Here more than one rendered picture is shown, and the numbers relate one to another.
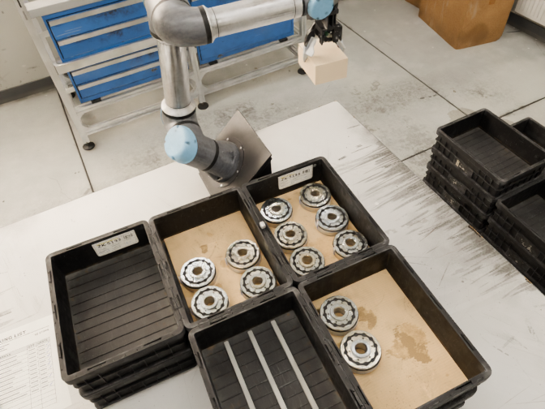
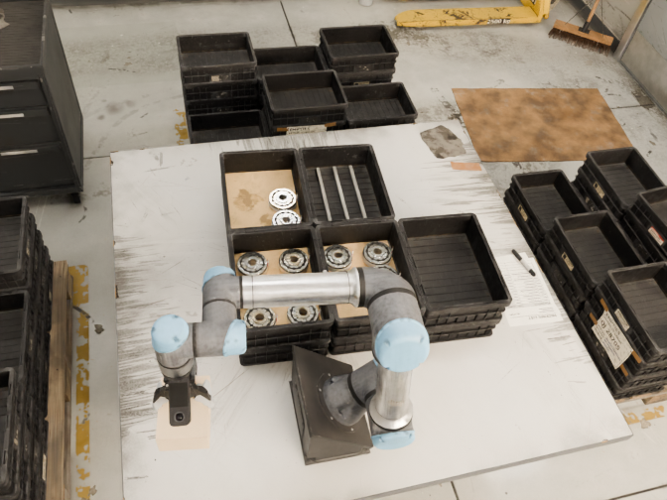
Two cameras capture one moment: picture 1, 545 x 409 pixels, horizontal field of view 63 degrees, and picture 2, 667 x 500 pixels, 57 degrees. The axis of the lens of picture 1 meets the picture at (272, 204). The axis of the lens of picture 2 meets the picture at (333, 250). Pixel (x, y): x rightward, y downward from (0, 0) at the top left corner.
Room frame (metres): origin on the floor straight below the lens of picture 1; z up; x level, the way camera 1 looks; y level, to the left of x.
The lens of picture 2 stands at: (2.00, 0.12, 2.54)
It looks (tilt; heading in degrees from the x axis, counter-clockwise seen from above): 51 degrees down; 184
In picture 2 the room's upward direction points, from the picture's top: 8 degrees clockwise
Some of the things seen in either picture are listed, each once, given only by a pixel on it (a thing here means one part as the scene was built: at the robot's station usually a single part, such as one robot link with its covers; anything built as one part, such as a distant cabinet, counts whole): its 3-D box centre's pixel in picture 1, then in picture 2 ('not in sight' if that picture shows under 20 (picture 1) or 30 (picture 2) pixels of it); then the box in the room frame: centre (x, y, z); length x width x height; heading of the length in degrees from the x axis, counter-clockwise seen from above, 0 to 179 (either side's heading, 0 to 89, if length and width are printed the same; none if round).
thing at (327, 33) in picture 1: (327, 21); (179, 373); (1.39, -0.23, 1.23); 0.09 x 0.08 x 0.12; 15
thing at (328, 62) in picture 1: (322, 60); (185, 412); (1.41, -0.22, 1.08); 0.16 x 0.12 x 0.07; 15
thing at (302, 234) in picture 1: (290, 234); not in sight; (0.82, -0.05, 0.86); 0.10 x 0.10 x 0.01
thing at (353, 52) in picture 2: not in sight; (353, 73); (-1.11, -0.10, 0.37); 0.40 x 0.30 x 0.45; 114
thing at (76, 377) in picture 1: (111, 292); (452, 260); (0.63, 0.45, 0.92); 0.40 x 0.30 x 0.02; 21
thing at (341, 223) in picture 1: (332, 217); not in sight; (0.87, -0.18, 0.86); 0.10 x 0.10 x 0.01
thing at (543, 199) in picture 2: not in sight; (545, 213); (-0.37, 1.05, 0.26); 0.40 x 0.30 x 0.23; 24
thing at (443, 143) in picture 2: not in sight; (443, 140); (-0.25, 0.41, 0.71); 0.22 x 0.19 x 0.01; 24
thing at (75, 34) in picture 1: (123, 45); not in sight; (2.51, 0.81, 0.60); 0.72 x 0.03 x 0.56; 114
